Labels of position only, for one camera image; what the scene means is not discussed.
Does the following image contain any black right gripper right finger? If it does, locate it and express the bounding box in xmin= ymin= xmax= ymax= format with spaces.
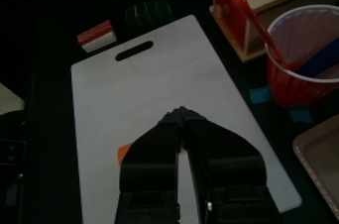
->
xmin=182 ymin=107 xmax=282 ymax=224

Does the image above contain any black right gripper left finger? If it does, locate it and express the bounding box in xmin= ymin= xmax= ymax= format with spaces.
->
xmin=113 ymin=108 xmax=182 ymax=224

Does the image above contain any salmon sushi toy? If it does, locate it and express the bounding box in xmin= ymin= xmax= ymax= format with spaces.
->
xmin=75 ymin=19 xmax=117 ymax=54

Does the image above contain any orange toy carrot green leaf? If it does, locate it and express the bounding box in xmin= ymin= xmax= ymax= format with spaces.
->
xmin=115 ymin=143 xmax=133 ymax=167

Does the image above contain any white plastic cutting board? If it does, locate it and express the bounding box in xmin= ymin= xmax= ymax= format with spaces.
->
xmin=70 ymin=14 xmax=302 ymax=224

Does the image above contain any red plastic cup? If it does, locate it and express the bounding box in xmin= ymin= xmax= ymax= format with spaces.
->
xmin=262 ymin=4 xmax=339 ymax=109

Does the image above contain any blue plastic utensil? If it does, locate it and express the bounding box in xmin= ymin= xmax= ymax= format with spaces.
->
xmin=293 ymin=38 xmax=339 ymax=78

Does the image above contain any dark green ridged toy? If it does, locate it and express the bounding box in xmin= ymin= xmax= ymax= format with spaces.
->
xmin=122 ymin=0 xmax=174 ymax=31

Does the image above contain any red plastic spoon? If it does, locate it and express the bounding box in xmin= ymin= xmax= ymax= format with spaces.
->
xmin=228 ymin=0 xmax=288 ymax=69

